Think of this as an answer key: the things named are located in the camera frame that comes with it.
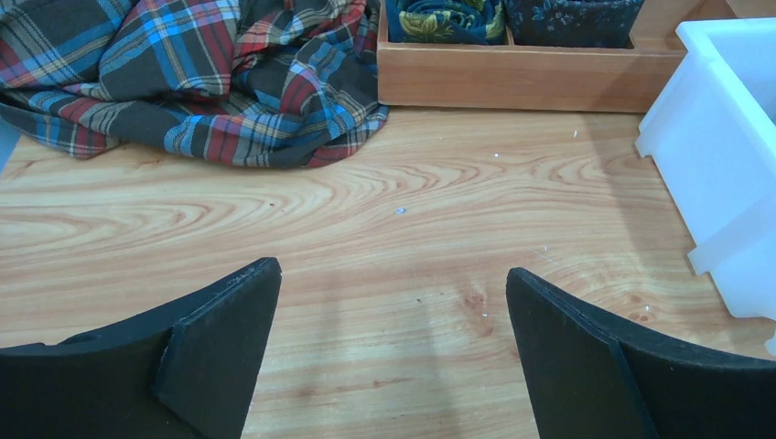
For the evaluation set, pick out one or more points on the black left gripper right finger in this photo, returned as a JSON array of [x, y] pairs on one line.
[[593, 374]]

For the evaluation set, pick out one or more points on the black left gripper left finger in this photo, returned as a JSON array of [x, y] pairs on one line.
[[184, 369]]

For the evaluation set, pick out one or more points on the white plastic bin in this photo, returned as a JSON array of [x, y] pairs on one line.
[[711, 134]]

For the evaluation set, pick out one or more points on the plaid cloth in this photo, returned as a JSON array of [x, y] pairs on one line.
[[275, 84]]

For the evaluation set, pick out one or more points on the wooden compartment tray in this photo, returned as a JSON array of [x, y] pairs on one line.
[[510, 76]]

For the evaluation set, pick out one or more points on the rolled dark floral cloth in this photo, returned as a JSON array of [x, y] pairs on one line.
[[572, 24]]

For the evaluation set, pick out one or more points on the rolled blue yellow floral cloth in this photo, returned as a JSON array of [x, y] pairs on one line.
[[467, 22]]

